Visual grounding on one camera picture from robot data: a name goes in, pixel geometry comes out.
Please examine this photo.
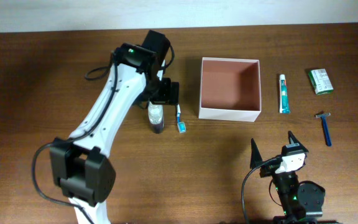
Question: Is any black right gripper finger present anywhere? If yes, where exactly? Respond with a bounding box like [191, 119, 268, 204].
[288, 131, 303, 147]
[250, 138, 263, 169]

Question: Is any green white toothpaste tube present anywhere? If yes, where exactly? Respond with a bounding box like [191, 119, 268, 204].
[279, 74, 290, 114]

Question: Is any green white soap box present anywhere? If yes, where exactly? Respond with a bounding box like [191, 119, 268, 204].
[308, 68, 334, 95]

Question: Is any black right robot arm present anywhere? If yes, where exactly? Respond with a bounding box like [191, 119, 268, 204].
[250, 131, 326, 223]

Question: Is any blue white toothbrush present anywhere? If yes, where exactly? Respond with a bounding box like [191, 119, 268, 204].
[177, 104, 186, 133]

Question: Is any blue disposable razor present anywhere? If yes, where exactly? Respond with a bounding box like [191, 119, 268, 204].
[315, 112, 332, 147]

